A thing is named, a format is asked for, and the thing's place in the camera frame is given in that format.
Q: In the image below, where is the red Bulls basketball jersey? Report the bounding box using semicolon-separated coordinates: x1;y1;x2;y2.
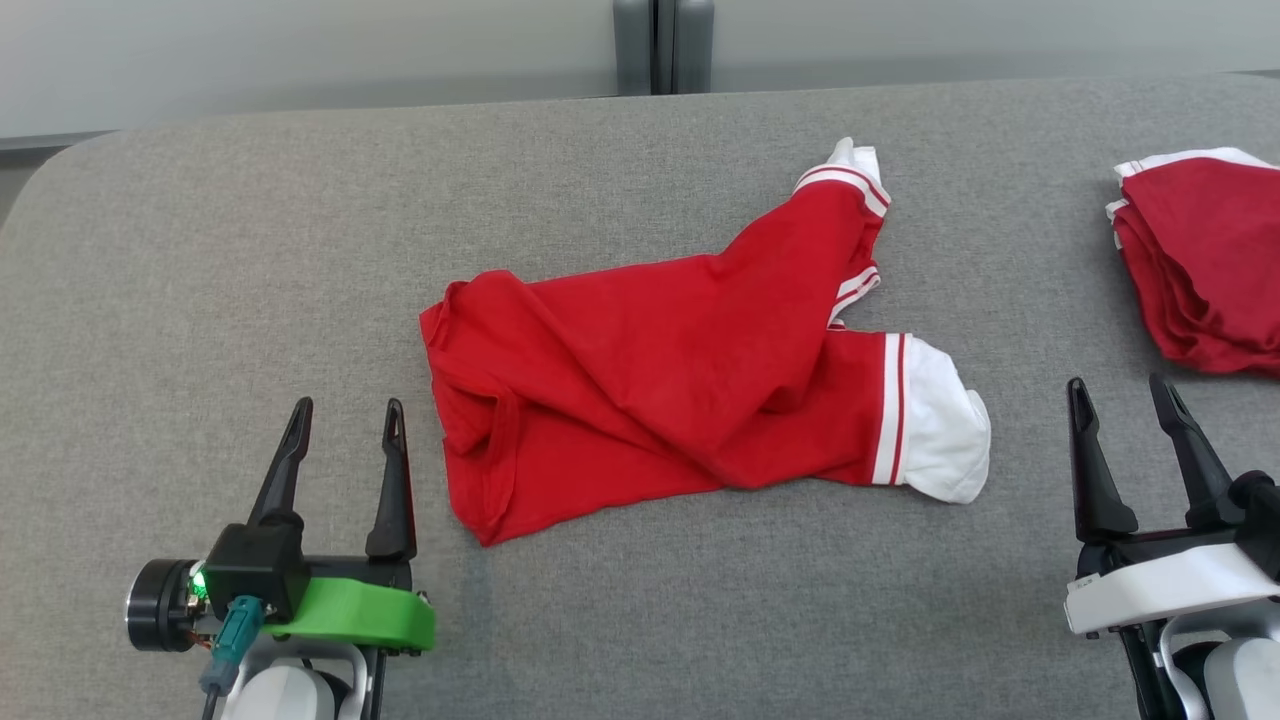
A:
418;137;993;548

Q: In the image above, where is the grey metal door frame post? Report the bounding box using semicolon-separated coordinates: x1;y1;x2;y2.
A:
612;0;716;96

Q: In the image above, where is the left camera cable teal connector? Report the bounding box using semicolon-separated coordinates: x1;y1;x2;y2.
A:
198;596;266;720

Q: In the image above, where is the stack of red jerseys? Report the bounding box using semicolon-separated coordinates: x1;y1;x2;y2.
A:
1105;147;1280;379

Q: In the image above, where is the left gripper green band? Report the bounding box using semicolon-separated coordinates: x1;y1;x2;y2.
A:
125;397;437;656

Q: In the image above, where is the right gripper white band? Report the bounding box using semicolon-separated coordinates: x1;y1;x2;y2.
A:
1063;374;1280;720

